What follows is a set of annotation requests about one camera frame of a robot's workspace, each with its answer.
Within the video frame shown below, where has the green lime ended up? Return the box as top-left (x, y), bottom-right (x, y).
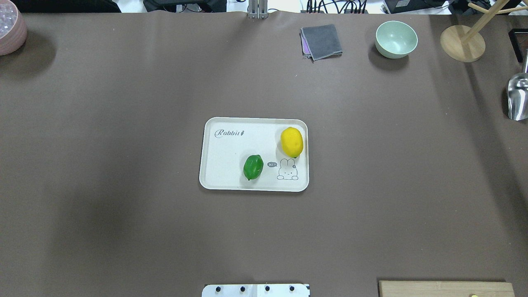
top-left (243, 155), bottom-right (264, 181)

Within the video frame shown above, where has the yellow lemon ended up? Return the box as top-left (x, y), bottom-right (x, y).
top-left (280, 127), bottom-right (304, 158)

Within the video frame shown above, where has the cream rabbit tray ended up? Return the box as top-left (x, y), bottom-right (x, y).
top-left (199, 117), bottom-right (309, 192)

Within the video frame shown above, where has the grey folded cloth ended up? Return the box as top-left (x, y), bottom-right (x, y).
top-left (300, 24), bottom-right (343, 61)

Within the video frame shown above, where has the mint green bowl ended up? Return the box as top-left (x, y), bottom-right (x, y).
top-left (375, 21), bottom-right (418, 59)

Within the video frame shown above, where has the wooden cutting board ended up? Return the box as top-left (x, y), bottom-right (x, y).
top-left (379, 280), bottom-right (515, 297)

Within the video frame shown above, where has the wooden cup tree stand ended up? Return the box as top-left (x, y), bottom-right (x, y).
top-left (441, 0), bottom-right (528, 62)

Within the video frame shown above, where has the metal scoop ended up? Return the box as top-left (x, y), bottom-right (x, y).
top-left (507, 56), bottom-right (528, 121)

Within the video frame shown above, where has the pink bowl with ice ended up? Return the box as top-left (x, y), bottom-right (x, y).
top-left (0, 0), bottom-right (28, 56)

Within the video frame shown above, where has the aluminium frame post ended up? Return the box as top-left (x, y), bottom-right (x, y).
top-left (247, 0), bottom-right (269, 19)

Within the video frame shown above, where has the white camera pillar mount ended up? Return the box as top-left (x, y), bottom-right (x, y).
top-left (201, 283), bottom-right (311, 297)

